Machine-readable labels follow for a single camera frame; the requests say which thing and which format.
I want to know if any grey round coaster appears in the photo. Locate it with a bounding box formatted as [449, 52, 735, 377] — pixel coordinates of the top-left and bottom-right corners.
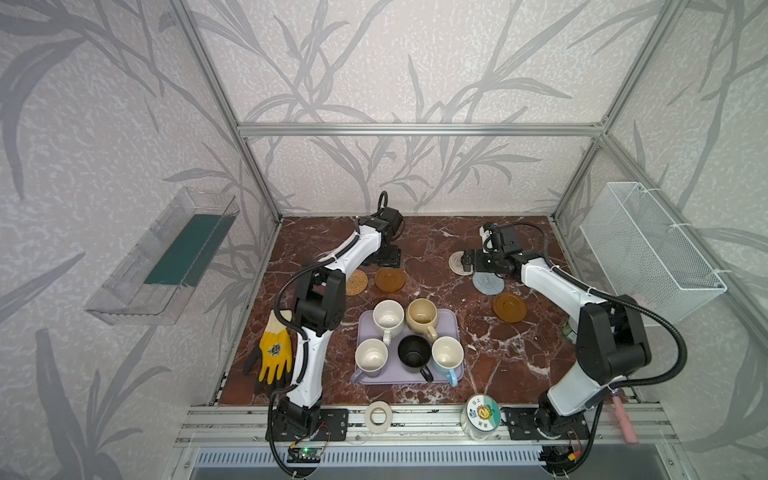
[472, 272, 505, 296]

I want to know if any amber brown coaster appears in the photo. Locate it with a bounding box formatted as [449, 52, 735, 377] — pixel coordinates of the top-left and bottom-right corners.
[492, 292, 528, 324]

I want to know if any brown wooden coaster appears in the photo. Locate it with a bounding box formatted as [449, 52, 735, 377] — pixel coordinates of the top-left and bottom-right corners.
[374, 268, 407, 293]

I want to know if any woven cork coaster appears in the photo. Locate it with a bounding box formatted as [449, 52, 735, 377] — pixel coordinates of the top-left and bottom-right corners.
[346, 269, 368, 297]

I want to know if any beige mug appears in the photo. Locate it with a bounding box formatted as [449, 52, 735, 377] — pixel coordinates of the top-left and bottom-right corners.
[405, 298, 438, 343]

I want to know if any beige spiral woven coaster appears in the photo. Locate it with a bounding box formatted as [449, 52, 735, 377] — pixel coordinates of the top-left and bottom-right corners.
[448, 251, 474, 276]

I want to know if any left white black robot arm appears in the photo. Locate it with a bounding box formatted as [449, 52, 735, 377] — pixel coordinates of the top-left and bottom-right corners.
[273, 206, 403, 414]

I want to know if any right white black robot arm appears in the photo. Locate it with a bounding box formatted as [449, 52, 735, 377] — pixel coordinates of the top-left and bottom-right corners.
[462, 222, 688, 418]

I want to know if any lavender plastic tray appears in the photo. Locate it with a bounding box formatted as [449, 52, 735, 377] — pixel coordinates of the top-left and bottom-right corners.
[351, 308, 464, 387]

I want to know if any black mug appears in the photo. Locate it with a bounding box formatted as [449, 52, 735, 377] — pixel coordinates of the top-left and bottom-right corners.
[397, 335, 434, 383]

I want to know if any round lidded container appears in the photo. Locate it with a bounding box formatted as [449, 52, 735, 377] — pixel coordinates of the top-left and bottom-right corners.
[460, 394, 501, 440]

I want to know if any yellow work glove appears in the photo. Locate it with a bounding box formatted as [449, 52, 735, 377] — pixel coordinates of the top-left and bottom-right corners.
[243, 312, 293, 398]

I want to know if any white tape roll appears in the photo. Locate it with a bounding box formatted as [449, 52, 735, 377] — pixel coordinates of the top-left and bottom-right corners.
[364, 401, 394, 434]

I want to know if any pink purple spatula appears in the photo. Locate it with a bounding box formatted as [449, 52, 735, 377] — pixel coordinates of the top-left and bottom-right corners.
[611, 391, 639, 444]

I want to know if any white mug blue handle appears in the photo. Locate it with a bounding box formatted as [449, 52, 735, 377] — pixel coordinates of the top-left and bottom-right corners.
[431, 336, 464, 387]

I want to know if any white wire mesh basket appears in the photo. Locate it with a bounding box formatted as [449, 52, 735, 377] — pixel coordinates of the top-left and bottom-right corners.
[580, 182, 727, 323]

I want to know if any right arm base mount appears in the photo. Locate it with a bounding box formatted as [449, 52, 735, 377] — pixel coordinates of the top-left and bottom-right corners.
[501, 407, 590, 441]

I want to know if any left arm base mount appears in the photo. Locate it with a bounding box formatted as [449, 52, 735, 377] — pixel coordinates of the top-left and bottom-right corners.
[265, 407, 349, 442]

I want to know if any clear plastic wall bin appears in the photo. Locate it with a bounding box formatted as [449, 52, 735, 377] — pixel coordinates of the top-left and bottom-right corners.
[85, 187, 240, 326]

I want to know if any aluminium front rail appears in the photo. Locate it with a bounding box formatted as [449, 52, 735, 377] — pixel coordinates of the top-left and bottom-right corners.
[173, 403, 680, 448]

